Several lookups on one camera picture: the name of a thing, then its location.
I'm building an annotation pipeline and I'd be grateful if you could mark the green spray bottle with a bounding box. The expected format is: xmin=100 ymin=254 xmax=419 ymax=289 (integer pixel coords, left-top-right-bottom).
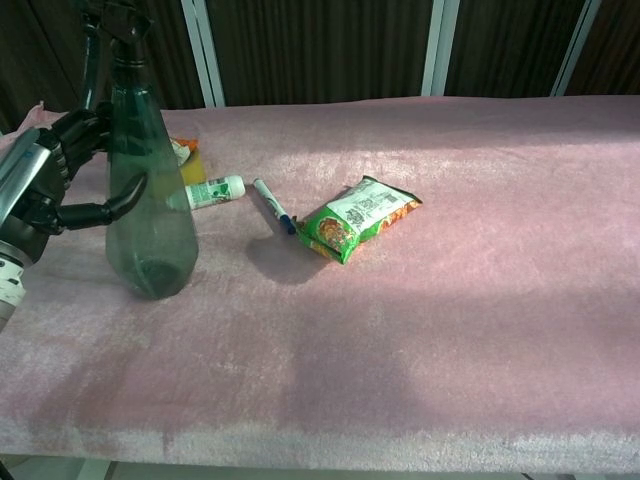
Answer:
xmin=81 ymin=0 xmax=200 ymax=302

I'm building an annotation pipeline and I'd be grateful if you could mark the yellow sponge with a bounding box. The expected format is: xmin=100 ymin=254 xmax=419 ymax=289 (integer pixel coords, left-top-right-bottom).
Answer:
xmin=176 ymin=144 xmax=208 ymax=188

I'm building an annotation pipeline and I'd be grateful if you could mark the white tube with green label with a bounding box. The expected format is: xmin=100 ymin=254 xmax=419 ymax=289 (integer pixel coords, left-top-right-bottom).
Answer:
xmin=183 ymin=174 xmax=247 ymax=212

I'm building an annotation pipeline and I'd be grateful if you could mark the white blue marker pen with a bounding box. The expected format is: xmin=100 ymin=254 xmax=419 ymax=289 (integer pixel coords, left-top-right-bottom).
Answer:
xmin=251 ymin=177 xmax=298 ymax=237

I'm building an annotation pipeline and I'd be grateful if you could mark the green snack bag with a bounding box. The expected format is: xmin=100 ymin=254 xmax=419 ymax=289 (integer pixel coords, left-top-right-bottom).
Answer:
xmin=295 ymin=174 xmax=424 ymax=267

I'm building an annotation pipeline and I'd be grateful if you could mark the orange white wrapper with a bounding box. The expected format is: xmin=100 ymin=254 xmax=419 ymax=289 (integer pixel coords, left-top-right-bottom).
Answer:
xmin=168 ymin=136 xmax=202 ymax=164

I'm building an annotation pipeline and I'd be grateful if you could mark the pink fleece table cloth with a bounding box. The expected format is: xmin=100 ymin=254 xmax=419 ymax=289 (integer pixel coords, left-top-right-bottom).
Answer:
xmin=0 ymin=93 xmax=640 ymax=472

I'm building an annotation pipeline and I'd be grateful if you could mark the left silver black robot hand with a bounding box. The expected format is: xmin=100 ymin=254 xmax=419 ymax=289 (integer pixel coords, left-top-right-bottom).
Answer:
xmin=0 ymin=101 xmax=149 ymax=262

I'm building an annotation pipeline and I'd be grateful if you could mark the white window frame post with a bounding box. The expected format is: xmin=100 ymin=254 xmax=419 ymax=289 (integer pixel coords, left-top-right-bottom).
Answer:
xmin=551 ymin=0 xmax=602 ymax=98
xmin=420 ymin=0 xmax=461 ymax=98
xmin=180 ymin=0 xmax=227 ymax=108

